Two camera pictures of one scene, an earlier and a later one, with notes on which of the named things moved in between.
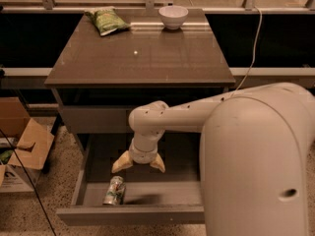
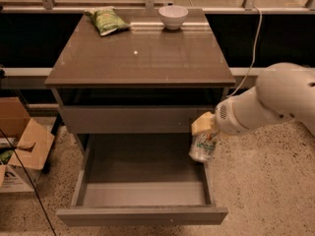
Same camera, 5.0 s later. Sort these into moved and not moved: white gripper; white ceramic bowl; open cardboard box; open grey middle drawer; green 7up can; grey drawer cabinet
Moved: white gripper; green 7up can
Not moved: grey drawer cabinet; open cardboard box; open grey middle drawer; white ceramic bowl
